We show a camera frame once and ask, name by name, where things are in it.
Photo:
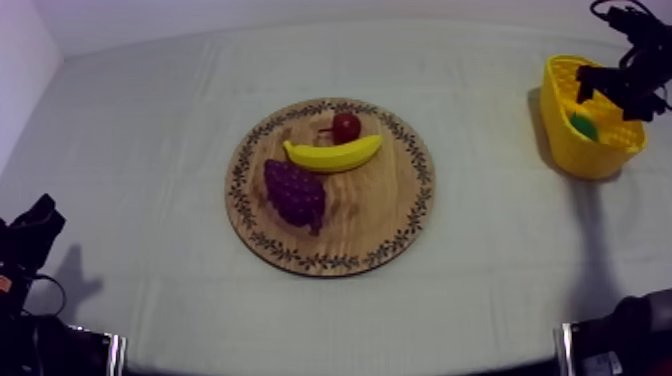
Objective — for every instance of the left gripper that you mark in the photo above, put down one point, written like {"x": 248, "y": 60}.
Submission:
{"x": 29, "y": 233}

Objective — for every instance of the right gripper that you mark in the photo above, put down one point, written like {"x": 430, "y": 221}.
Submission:
{"x": 647, "y": 73}

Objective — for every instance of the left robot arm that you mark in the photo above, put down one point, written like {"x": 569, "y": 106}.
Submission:
{"x": 31, "y": 346}

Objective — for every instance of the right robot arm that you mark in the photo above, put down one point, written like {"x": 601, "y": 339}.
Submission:
{"x": 624, "y": 336}

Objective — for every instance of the green toy pear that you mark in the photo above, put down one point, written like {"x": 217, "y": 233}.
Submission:
{"x": 584, "y": 126}

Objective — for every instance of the yellow plastic basket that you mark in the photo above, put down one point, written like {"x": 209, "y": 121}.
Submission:
{"x": 577, "y": 152}

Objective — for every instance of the round wooden board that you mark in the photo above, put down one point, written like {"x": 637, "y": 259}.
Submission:
{"x": 362, "y": 210}

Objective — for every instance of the silver metal bar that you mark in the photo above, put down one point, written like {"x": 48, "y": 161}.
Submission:
{"x": 565, "y": 350}
{"x": 116, "y": 355}

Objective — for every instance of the purple toy grapes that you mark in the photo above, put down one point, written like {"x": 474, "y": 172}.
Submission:
{"x": 295, "y": 195}

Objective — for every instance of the small red fruit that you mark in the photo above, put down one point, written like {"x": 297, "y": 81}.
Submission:
{"x": 346, "y": 128}

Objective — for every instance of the yellow toy banana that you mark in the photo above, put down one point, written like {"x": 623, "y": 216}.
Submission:
{"x": 330, "y": 155}

